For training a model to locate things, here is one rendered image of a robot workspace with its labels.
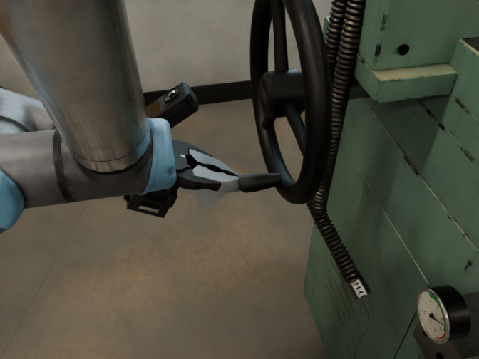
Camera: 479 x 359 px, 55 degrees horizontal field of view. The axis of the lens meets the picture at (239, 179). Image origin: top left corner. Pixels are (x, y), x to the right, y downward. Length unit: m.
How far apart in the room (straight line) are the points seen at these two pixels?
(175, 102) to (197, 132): 1.36
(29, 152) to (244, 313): 0.96
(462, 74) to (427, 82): 0.04
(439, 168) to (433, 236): 0.10
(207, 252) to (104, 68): 1.18
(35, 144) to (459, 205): 0.47
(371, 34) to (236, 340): 0.93
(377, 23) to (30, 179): 0.38
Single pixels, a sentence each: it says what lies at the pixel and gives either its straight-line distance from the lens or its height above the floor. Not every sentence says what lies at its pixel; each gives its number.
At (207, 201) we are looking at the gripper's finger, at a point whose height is 0.68.
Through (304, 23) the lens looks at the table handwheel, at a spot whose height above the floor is 0.93.
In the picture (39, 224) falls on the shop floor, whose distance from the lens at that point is 1.66.
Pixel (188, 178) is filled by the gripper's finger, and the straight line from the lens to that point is 0.57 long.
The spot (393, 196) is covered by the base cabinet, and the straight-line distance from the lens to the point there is 0.74.
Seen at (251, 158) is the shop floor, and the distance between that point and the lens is 1.77.
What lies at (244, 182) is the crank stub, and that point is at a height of 0.71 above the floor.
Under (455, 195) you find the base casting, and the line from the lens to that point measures 0.61.
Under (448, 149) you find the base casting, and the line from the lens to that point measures 0.61.
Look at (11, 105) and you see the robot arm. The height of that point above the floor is 0.85.
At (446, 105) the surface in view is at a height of 0.83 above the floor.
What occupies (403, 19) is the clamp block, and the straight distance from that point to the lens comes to 0.53.
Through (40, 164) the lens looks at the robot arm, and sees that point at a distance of 0.46.
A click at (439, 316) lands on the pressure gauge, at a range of 0.57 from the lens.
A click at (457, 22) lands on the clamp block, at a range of 0.57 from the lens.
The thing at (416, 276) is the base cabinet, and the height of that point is 0.58.
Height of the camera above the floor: 1.12
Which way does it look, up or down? 42 degrees down
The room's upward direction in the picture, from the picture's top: straight up
